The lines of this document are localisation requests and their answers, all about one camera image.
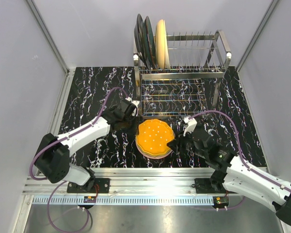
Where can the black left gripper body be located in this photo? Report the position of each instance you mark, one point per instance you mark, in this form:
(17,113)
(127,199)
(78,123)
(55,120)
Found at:
(130,124)

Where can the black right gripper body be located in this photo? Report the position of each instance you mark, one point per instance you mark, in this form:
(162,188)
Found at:
(186,142)

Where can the orange polka dot plate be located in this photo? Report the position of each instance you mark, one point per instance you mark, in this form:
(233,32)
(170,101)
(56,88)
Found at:
(154,131)

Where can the blue glazed plate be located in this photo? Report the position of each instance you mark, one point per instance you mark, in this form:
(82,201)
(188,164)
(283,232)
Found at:
(149,45)

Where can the cream plate with bear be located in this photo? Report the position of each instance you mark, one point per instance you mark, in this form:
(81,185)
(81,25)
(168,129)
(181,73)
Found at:
(166,58)

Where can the dark striped rim plate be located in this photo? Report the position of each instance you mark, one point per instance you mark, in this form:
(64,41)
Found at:
(138,39)

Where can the yellow plate with drawing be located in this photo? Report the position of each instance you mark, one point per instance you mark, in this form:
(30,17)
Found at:
(160,44)

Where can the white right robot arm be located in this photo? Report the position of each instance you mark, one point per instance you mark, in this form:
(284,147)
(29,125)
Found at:
(225,161)

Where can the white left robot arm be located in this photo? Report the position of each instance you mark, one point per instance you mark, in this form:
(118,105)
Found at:
(54,152)

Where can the pink bottom plate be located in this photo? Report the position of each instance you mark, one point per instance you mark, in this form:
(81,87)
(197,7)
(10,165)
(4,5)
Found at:
(154,151)

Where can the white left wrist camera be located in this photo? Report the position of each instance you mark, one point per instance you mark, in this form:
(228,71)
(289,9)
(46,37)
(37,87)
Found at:
(136,103)

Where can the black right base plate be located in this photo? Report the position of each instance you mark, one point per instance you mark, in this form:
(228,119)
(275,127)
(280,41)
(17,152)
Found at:
(203,186)

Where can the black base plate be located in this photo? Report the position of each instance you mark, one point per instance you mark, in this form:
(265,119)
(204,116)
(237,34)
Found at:
(100,185)
(203,186)

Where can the steel wire dish rack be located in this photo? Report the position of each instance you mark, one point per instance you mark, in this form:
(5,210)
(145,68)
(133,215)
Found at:
(198,63)

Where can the aluminium front rail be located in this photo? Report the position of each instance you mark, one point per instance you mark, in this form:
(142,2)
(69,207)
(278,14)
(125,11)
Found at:
(177,181)

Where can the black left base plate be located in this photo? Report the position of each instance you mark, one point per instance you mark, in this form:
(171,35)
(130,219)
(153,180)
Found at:
(100,185)

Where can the slotted cable duct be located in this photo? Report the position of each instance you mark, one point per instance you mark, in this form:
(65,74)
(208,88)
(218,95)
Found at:
(125,200)

